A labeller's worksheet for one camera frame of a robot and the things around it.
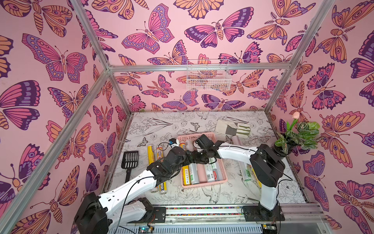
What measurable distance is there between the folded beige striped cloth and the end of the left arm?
55 centimetres

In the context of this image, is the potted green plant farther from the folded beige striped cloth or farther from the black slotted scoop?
→ the black slotted scoop

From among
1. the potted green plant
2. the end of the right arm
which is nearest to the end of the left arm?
the end of the right arm

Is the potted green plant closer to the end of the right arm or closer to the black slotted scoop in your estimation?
the end of the right arm

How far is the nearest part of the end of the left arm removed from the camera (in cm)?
55

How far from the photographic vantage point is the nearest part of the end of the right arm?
0.69m

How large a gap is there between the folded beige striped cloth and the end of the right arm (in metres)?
0.34

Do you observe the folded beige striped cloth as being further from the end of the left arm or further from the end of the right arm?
the end of the left arm

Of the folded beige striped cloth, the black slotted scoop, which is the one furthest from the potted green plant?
the black slotted scoop

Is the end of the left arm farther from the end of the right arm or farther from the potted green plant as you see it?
the potted green plant

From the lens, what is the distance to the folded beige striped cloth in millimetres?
1083
